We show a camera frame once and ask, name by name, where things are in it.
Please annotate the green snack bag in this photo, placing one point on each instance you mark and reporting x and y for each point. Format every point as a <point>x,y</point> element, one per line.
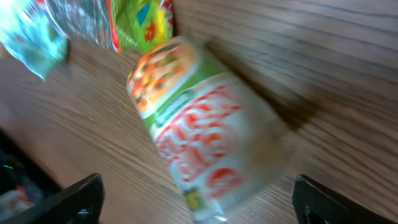
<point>117,25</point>

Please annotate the green cup noodles container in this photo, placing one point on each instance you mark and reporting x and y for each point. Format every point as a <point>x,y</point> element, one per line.
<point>220,140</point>

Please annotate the teal snack packet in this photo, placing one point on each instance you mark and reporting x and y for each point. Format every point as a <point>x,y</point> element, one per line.
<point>29,36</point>

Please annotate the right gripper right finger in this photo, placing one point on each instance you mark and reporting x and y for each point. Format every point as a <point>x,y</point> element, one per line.
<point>315,203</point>

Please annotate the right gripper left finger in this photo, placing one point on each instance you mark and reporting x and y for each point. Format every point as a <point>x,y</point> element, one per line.
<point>81,202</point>

